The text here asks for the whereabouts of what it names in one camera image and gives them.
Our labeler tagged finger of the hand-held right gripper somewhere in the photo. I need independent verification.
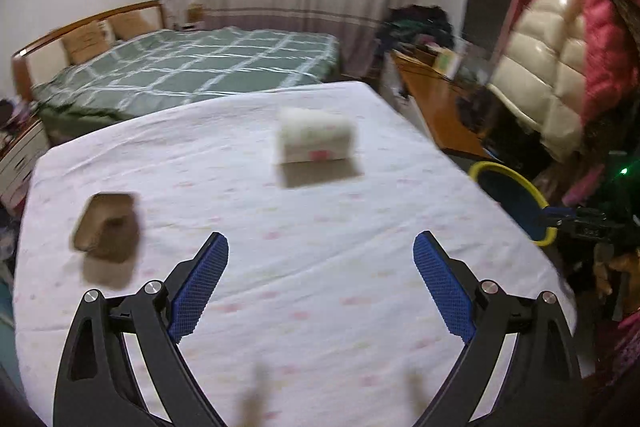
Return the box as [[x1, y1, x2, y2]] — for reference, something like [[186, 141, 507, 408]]
[[542, 205, 608, 239]]

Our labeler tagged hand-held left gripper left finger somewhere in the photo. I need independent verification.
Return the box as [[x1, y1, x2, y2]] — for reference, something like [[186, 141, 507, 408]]
[[52, 232, 230, 427]]

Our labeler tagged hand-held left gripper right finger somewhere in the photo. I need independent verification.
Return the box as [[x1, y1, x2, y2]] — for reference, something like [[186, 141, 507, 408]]
[[412, 230, 583, 427]]

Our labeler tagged yellow rimmed trash bin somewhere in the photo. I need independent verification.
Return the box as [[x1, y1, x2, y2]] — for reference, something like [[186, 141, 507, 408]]
[[469, 161, 558, 248]]

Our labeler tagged white toilet paper roll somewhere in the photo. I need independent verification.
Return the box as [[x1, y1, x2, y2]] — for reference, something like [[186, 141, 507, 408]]
[[274, 107, 357, 165]]

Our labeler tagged white dotted tablecloth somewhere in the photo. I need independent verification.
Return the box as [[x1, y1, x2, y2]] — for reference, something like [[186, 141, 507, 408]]
[[12, 81, 576, 427]]

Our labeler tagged cream puffer jacket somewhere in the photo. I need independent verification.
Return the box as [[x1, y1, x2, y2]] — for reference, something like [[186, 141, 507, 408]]
[[487, 0, 608, 162]]

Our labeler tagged orange wooden desk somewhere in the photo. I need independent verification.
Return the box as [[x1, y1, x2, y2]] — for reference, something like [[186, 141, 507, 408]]
[[392, 49, 493, 160]]

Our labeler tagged red puffer jacket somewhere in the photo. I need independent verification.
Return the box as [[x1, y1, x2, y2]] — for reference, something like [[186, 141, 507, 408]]
[[570, 0, 640, 128]]

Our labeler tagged green white booklet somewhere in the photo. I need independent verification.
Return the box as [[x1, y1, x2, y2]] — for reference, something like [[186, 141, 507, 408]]
[[432, 49, 458, 78]]

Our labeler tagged black flat television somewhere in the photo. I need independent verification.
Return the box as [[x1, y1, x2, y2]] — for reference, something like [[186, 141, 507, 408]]
[[460, 0, 526, 62]]

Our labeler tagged white wooden nightstand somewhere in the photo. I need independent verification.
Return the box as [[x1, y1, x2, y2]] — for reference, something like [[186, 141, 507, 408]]
[[0, 114, 51, 208]]

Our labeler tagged green checked bedspread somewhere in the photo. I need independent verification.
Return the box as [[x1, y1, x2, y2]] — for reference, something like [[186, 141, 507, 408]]
[[32, 27, 341, 142]]

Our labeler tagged pile of dark clothes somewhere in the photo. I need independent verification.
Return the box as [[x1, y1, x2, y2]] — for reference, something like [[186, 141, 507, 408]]
[[375, 4, 456, 58]]

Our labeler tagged dark clothes heap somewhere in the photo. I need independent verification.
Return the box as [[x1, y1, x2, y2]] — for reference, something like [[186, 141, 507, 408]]
[[0, 97, 38, 138]]

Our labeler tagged plain tan pillow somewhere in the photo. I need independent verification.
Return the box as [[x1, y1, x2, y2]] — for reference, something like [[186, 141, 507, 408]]
[[107, 12, 153, 40]]

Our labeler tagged tan bear print pillow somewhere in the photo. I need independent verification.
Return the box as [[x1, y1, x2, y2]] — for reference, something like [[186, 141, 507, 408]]
[[62, 22, 108, 64]]

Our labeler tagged wooden bed headboard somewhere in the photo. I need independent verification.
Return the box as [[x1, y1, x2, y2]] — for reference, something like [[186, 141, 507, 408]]
[[11, 0, 166, 100]]

